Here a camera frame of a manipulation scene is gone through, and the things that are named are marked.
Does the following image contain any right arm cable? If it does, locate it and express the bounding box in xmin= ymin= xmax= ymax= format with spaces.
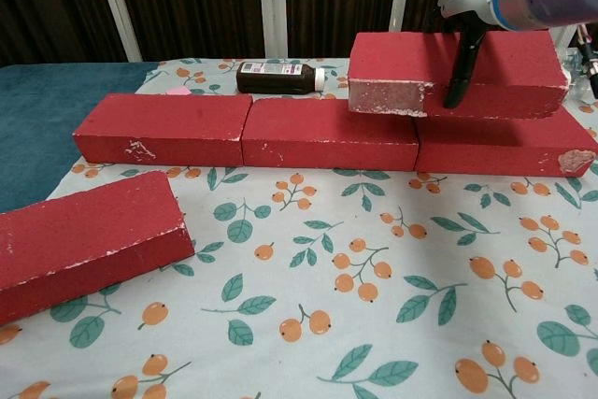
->
xmin=577 ymin=23 xmax=598 ymax=93

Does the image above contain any clear bottle with green label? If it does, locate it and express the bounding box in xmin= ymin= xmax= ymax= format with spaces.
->
xmin=562 ymin=46 xmax=598 ymax=102

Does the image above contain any floral printed tablecloth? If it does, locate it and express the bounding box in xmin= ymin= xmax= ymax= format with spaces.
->
xmin=0 ymin=56 xmax=598 ymax=399

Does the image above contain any red rectangular block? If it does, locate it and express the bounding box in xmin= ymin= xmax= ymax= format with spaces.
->
xmin=241 ymin=95 xmax=420 ymax=171
xmin=72 ymin=93 xmax=253 ymax=168

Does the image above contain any dark pleated curtain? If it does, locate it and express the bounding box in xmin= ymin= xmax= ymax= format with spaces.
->
xmin=0 ymin=0 xmax=598 ymax=66

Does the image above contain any blue felt table cover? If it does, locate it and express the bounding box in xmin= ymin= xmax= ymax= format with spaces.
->
xmin=0 ymin=61 xmax=160 ymax=216

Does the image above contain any brown medicine bottle white cap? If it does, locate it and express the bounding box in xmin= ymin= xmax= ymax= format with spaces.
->
xmin=235 ymin=61 xmax=326 ymax=95

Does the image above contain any red block with worn end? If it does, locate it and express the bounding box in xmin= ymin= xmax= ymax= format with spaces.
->
xmin=348 ymin=30 xmax=572 ymax=120

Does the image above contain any red block with scuffed edges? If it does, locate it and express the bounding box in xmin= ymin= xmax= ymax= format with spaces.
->
xmin=0 ymin=170 xmax=196 ymax=325

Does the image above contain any red block with chipped corner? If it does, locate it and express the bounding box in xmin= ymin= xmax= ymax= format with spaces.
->
xmin=413 ymin=107 xmax=598 ymax=179

